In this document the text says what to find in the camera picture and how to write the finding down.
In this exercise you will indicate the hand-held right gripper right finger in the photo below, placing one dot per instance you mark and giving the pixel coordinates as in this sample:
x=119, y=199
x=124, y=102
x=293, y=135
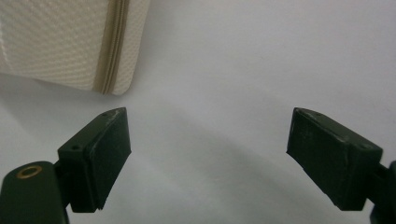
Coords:
x=333, y=161

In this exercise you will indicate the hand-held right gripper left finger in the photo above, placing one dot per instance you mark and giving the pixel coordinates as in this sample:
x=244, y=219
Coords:
x=99, y=161

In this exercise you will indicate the white towel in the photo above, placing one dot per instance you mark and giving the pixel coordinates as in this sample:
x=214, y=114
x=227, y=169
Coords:
x=56, y=40

